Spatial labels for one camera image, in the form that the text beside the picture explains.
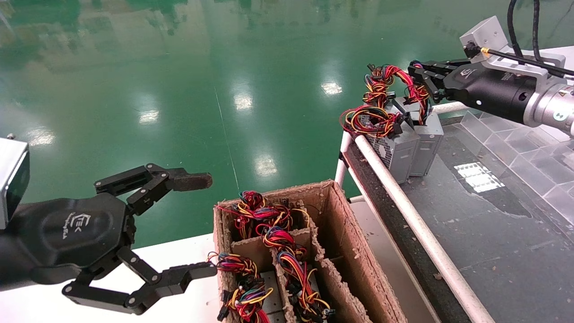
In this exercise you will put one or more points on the long white rail pipe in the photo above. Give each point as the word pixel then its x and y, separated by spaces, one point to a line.
pixel 417 224

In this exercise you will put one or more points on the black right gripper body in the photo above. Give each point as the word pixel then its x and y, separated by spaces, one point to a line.
pixel 493 92

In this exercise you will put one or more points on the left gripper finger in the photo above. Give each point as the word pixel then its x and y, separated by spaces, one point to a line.
pixel 193 271
pixel 193 181

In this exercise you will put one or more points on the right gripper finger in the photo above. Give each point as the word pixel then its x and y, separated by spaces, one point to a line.
pixel 437 89
pixel 432 66

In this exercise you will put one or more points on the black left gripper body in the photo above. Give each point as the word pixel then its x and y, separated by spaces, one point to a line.
pixel 67 233

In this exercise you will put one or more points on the brown cardboard divider box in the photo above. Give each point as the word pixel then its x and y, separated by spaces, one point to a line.
pixel 345 233

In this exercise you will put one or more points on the white leg pipe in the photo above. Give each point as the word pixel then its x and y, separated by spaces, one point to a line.
pixel 343 170

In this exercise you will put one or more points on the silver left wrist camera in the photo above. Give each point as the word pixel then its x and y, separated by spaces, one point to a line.
pixel 11 179

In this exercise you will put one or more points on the white cross pipe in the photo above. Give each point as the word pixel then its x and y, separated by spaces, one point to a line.
pixel 448 107

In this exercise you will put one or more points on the clear acrylic divider organiser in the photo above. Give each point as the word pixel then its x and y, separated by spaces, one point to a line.
pixel 506 148

